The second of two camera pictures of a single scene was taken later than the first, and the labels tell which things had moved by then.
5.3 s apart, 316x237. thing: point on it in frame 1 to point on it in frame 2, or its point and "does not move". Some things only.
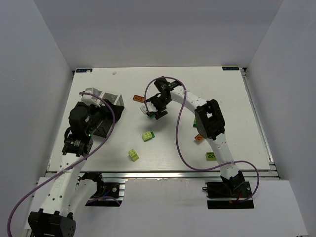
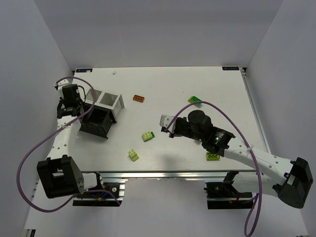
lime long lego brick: (211, 156) does not move
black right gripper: (156, 107) to (176, 127)
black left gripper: (114, 108) to (96, 121)
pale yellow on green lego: (147, 136) does not move
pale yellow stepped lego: (134, 155) does not move
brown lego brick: (138, 98) does not move
